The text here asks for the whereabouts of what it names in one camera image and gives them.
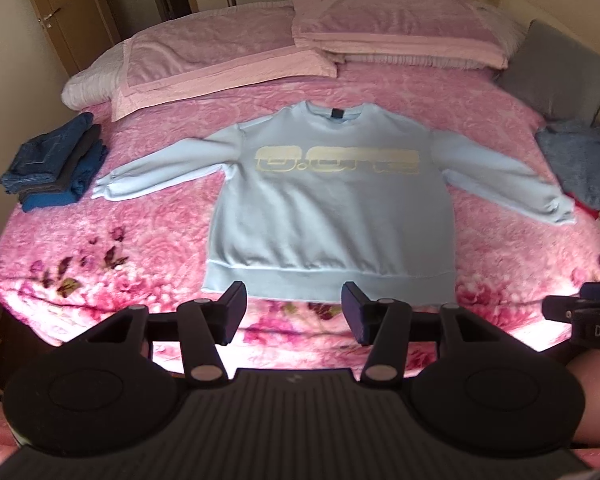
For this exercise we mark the wooden door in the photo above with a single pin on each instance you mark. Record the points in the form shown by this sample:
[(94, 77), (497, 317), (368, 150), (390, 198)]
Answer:
[(62, 5)]

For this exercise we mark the person's right forearm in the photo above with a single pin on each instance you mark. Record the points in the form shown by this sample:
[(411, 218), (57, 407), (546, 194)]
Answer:
[(597, 400)]

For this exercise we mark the grey cushion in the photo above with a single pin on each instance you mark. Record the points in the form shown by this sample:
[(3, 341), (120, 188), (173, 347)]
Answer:
[(555, 75)]

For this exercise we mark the folded bright blue garment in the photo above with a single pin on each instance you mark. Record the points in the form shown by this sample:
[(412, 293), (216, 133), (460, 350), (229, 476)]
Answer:
[(87, 175)]

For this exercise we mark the light blue sweatshirt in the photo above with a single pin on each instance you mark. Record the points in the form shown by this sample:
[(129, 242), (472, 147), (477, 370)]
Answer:
[(330, 220)]

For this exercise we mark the pink floral blanket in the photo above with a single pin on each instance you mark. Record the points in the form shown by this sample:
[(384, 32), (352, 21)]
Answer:
[(145, 240)]

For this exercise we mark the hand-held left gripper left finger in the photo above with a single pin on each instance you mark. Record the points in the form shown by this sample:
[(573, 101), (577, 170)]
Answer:
[(236, 310)]

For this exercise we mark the pink pillow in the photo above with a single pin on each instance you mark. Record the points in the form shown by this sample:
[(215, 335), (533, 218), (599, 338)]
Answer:
[(215, 60), (395, 20)]

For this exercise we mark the folded dark grey pants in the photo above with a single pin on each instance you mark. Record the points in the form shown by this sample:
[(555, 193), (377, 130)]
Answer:
[(80, 155)]

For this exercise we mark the blue-grey fuzzy garment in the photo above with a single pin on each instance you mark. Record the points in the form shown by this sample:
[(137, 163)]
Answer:
[(585, 160)]

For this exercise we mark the folded blue denim jeans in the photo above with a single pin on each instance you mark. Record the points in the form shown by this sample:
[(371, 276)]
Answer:
[(45, 155)]

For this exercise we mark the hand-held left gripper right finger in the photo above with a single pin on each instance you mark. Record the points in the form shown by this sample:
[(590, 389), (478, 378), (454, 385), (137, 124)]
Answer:
[(352, 312)]

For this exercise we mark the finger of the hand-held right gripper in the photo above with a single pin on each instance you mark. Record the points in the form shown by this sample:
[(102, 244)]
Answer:
[(560, 309)]

